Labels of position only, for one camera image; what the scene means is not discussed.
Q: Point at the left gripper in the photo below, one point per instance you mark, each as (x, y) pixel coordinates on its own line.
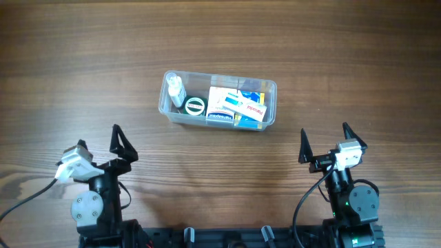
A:
(126, 151)

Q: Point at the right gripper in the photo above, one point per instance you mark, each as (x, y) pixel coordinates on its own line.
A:
(320, 161)

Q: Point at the blue yellow VapoDrops box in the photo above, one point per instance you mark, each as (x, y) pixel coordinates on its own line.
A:
(245, 121)

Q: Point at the white calamine lotion bottle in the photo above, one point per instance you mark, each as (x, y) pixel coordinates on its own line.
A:
(176, 89)

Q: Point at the green Zam-Buk ointment box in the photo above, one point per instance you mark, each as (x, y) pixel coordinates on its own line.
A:
(195, 106)

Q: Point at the white Panadol box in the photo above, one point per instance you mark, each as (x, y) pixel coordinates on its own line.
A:
(237, 103)

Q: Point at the Hansaplast plaster box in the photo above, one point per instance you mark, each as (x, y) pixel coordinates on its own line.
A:
(215, 109)

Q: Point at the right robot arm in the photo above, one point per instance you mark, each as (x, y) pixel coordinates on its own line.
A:
(354, 203)

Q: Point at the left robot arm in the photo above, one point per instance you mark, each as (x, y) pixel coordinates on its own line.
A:
(98, 211)

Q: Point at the clear plastic container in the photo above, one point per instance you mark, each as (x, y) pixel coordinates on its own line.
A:
(198, 84)

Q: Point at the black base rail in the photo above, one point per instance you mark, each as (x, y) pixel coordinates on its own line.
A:
(310, 236)

